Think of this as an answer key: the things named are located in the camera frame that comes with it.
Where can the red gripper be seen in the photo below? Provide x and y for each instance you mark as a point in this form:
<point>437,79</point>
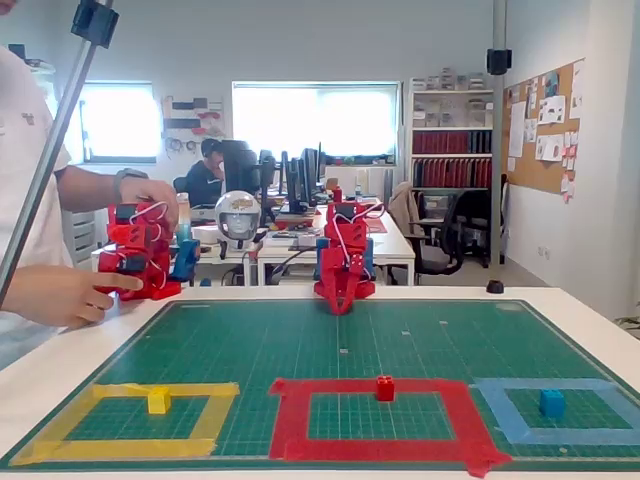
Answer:
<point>344,278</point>

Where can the red toy brick cube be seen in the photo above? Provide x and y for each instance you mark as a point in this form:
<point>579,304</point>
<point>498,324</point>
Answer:
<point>385,390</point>

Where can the red leader arm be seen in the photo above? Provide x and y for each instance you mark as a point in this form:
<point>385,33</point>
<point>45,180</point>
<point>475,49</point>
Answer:
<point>135,240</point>

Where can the person's left forearm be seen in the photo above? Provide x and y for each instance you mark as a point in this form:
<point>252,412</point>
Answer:
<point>85,187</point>

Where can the red robot arm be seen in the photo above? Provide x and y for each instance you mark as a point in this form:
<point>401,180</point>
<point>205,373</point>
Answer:
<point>336,195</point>

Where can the red tape square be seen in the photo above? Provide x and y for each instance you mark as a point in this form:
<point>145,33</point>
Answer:
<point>290,425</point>

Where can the blue tape square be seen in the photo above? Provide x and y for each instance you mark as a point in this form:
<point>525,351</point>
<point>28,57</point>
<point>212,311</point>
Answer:
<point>505,415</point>

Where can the yellow toy brick cube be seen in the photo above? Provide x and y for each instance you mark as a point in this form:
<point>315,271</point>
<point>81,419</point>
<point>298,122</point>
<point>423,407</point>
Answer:
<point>159,401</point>

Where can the blue toy brick cube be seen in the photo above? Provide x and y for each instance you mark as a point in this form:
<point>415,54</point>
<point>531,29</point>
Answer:
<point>551,403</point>

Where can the yellow tape square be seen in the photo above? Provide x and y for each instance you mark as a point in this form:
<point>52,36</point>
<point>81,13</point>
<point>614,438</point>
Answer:
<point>110,447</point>

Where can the person's left hand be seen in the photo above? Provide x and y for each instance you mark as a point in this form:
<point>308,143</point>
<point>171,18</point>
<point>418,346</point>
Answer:
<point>150,192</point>

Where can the person's right hand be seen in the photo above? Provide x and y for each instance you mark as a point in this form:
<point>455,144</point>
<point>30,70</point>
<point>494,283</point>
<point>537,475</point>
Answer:
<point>65,295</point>

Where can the beige jacket on chair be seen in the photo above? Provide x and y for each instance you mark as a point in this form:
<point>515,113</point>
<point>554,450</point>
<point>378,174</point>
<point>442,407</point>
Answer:
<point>402,205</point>

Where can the black computer monitor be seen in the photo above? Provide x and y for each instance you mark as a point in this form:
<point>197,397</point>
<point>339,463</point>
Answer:
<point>240,165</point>
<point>305,175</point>

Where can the black office chair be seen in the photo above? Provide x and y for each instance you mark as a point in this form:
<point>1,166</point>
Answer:
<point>450,235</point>

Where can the green cutting mat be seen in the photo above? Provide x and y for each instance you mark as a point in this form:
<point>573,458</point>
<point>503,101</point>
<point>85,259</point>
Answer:
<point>250,345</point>

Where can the white helmet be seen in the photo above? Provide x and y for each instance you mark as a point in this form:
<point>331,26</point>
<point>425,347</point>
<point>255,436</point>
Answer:
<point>238,215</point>

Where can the black round knob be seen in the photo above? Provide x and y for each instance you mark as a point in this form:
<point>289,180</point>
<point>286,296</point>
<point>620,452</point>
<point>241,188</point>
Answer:
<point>495,286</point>

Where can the wide bright window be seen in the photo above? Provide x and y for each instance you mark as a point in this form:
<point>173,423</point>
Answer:
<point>315,120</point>

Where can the white shelf with binders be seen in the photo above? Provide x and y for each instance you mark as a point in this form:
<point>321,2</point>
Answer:
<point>450,145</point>

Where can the seated man in dark shirt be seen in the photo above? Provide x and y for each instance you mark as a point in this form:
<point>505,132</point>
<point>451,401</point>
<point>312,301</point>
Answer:
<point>205,180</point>

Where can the orange blue gradient bottle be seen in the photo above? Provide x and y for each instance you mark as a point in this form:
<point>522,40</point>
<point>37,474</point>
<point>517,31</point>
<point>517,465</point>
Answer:
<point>183,220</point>

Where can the vertical metal pole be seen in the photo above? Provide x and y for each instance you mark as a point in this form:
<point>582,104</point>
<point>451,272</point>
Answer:
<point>499,150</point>

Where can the cork pin board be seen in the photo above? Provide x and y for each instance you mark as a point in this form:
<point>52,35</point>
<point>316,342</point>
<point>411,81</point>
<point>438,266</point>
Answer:
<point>545,160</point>

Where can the grey wrist watch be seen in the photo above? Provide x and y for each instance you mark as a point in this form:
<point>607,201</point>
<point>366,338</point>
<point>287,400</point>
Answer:
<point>127,175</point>

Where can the black pole clamp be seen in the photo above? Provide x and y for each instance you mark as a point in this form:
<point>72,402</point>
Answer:
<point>95,22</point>
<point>499,61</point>

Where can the narrow bright window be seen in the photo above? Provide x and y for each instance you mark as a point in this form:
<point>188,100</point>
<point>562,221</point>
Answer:
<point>125,115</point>

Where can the slanted metal pole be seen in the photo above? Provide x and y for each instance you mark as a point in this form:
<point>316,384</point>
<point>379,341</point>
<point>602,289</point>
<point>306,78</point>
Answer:
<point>52,145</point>

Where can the white shirt torso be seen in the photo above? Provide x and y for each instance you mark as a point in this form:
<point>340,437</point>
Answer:
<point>20,150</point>

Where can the wall tool board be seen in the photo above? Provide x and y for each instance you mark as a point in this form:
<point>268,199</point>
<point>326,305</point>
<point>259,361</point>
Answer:
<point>195,115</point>

